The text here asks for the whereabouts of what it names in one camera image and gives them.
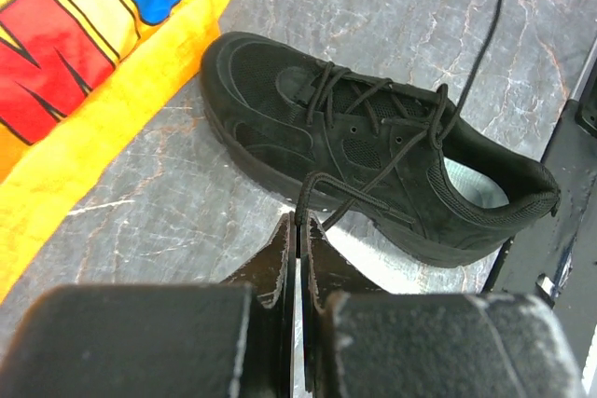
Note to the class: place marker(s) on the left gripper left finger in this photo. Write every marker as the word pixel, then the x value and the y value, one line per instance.
pixel 264 359

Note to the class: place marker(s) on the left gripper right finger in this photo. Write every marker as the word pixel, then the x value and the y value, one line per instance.
pixel 323 271

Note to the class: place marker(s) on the black shoe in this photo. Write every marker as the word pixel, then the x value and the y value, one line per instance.
pixel 331 139

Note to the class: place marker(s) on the black shoelace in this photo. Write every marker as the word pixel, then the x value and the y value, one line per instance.
pixel 485 44

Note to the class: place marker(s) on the orange Mickey Mouse pillow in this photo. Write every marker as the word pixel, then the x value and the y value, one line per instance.
pixel 79 79

